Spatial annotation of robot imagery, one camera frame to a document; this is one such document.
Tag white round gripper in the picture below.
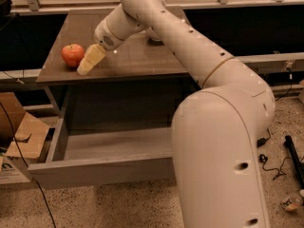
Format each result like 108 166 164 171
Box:
77 5 148 75

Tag red apple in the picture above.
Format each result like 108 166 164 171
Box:
61 44 85 67

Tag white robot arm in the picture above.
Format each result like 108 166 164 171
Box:
94 0 275 228

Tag grey cabinet with glossy top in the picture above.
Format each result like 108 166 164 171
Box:
37 9 199 132

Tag open grey top drawer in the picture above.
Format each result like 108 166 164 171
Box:
28 79 179 191

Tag white ceramic bowl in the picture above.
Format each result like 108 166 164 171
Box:
145 28 162 42

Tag brown cardboard box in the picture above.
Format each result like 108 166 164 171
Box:
0 92 49 159

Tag white paper box on floor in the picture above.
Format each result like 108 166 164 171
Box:
0 156 31 184

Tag black bar on floor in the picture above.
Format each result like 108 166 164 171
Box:
284 135 304 189

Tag plastic bottle on floor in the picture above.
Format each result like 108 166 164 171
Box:
281 189 304 212

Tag black floor cable left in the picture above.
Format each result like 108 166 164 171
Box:
0 102 57 228

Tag black power adapter with cable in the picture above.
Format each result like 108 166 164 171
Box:
257 129 291 181

